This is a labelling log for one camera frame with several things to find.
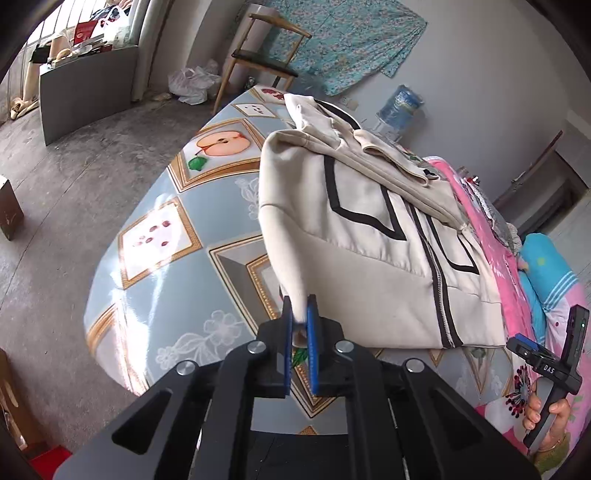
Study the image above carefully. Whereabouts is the wooden chair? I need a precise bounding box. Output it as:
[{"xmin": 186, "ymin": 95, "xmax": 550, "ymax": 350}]
[{"xmin": 213, "ymin": 13, "xmax": 301, "ymax": 114}]

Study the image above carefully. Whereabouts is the person's right hand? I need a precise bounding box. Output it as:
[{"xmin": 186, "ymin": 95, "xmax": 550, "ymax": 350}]
[{"xmin": 524, "ymin": 394, "xmax": 573, "ymax": 455}]

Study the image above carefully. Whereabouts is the cream zip jacket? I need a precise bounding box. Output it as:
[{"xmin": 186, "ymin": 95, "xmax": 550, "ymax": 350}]
[{"xmin": 257, "ymin": 93, "xmax": 509, "ymax": 349}]

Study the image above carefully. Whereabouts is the teal floral wall cloth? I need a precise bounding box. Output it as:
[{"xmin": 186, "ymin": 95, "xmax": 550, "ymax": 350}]
[{"xmin": 268, "ymin": 0, "xmax": 428, "ymax": 95}]

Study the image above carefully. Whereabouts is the pink flowered blanket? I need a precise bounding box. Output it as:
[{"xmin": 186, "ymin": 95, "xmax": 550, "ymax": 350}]
[{"xmin": 429, "ymin": 157, "xmax": 591, "ymax": 462}]

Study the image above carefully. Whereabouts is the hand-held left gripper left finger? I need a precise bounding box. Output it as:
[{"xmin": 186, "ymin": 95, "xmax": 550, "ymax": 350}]
[{"xmin": 53, "ymin": 295, "xmax": 294, "ymax": 480}]

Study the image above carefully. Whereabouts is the white plastic bag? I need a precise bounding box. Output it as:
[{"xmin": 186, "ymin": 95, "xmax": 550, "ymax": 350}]
[{"xmin": 99, "ymin": 4, "xmax": 132, "ymax": 47}]

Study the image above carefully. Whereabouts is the grey cabinet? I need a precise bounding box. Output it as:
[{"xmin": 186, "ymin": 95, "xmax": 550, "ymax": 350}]
[{"xmin": 39, "ymin": 44, "xmax": 139, "ymax": 146}]

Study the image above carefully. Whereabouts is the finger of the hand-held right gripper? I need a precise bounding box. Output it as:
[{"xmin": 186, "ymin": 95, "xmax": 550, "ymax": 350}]
[{"xmin": 506, "ymin": 333, "xmax": 552, "ymax": 367}]

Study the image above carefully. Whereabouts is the person's right forearm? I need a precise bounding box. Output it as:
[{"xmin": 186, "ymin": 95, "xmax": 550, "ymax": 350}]
[{"xmin": 531, "ymin": 434, "xmax": 580, "ymax": 472}]

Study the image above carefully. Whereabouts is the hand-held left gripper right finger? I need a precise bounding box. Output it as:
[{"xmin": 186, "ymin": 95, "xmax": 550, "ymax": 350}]
[{"xmin": 307, "ymin": 294, "xmax": 541, "ymax": 480}]

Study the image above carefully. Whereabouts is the red box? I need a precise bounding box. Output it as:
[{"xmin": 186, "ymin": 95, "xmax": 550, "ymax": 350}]
[{"xmin": 28, "ymin": 445, "xmax": 72, "ymax": 480}]

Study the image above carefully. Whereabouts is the grey curtain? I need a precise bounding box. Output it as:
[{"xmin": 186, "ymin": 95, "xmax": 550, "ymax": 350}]
[{"xmin": 129, "ymin": 0, "xmax": 171, "ymax": 100}]

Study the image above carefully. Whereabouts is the grey lace cloth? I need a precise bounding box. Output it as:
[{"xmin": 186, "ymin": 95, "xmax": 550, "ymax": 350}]
[{"xmin": 462, "ymin": 180, "xmax": 525, "ymax": 252}]

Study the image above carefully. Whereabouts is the blue water jug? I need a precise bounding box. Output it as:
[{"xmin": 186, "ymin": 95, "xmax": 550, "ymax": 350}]
[{"xmin": 376, "ymin": 84, "xmax": 424, "ymax": 139}]

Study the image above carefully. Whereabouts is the crumpled plastic bag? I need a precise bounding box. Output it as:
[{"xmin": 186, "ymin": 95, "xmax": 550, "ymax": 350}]
[{"xmin": 168, "ymin": 60, "xmax": 222, "ymax": 104}]

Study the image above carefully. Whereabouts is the fruit printed tablecloth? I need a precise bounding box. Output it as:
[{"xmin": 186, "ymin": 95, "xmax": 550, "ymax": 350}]
[{"xmin": 83, "ymin": 85, "xmax": 546, "ymax": 435}]

